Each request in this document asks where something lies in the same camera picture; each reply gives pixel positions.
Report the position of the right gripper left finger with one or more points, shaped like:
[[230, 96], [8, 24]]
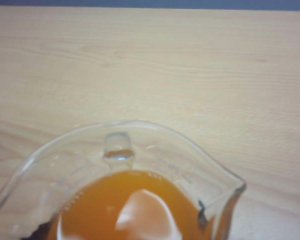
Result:
[[41, 231]]

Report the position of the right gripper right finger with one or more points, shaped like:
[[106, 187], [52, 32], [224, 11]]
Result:
[[203, 213]]

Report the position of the clear glass measuring cup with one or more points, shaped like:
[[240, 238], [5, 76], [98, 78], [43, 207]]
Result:
[[130, 195]]

